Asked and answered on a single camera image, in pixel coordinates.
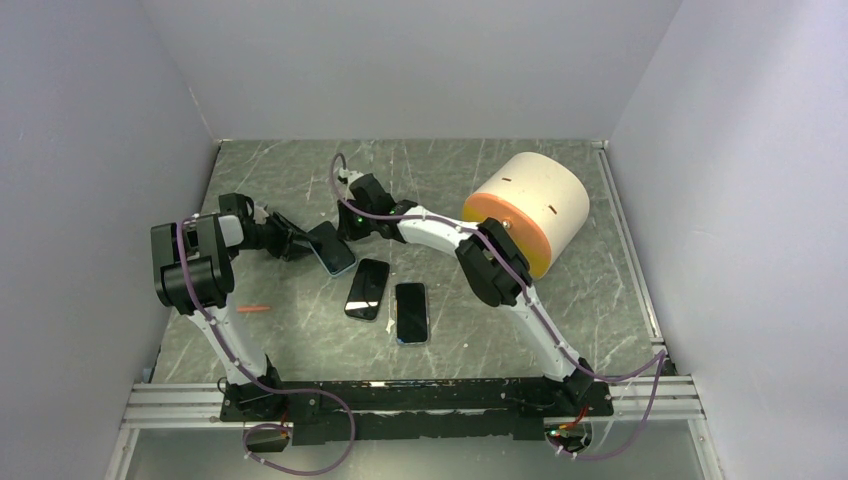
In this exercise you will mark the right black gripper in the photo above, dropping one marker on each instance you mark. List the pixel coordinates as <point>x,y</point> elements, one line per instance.
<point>343,212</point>

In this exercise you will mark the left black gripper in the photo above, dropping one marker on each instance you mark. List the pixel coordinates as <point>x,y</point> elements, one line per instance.
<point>287,233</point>

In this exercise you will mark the light blue phone case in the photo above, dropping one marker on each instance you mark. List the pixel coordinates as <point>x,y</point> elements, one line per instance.
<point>334,255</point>

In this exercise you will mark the clear magsafe phone case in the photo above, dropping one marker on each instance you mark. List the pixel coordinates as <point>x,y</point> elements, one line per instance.
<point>412,312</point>

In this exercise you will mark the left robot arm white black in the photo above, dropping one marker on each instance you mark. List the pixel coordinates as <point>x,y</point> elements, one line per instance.
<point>193,273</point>

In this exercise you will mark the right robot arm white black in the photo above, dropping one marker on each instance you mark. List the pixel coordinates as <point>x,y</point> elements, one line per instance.
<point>495,269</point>

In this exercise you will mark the white cylinder orange yellow face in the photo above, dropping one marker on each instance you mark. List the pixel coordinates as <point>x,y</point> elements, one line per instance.
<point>540,202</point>

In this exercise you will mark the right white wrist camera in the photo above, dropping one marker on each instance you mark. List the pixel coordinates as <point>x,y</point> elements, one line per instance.
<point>347,176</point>

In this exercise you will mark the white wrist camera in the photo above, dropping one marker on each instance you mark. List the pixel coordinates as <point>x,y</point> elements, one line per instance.
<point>260,215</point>
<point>347,176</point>

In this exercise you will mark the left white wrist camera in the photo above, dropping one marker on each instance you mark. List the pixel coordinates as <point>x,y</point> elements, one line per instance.
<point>260,215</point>

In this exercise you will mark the aluminium frame rail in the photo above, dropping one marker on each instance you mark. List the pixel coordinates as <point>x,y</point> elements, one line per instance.
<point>159,406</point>

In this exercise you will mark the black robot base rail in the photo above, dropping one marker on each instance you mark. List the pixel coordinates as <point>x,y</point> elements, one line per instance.
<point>321,412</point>

